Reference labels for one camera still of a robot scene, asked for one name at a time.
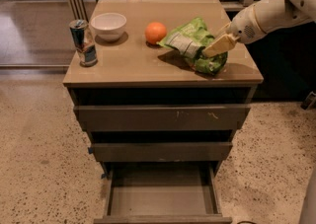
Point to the white ceramic bowl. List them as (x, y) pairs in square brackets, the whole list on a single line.
[(109, 26)]

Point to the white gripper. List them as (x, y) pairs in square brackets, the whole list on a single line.
[(243, 28)]

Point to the grey drawer cabinet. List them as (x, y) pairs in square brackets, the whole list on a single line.
[(131, 73)]

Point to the blue silver drink can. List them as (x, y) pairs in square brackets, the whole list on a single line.
[(84, 42)]

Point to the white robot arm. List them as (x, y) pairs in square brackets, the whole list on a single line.
[(273, 15)]

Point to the top grey drawer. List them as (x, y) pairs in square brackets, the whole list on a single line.
[(161, 118)]

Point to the middle grey drawer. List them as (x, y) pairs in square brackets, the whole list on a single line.
[(160, 152)]

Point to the green rice chip bag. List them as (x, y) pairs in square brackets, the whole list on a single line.
[(190, 40)]

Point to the orange fruit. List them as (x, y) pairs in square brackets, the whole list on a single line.
[(154, 32)]

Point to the dark object on floor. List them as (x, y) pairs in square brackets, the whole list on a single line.
[(309, 101)]

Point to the bottom grey open drawer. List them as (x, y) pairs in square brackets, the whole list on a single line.
[(161, 193)]

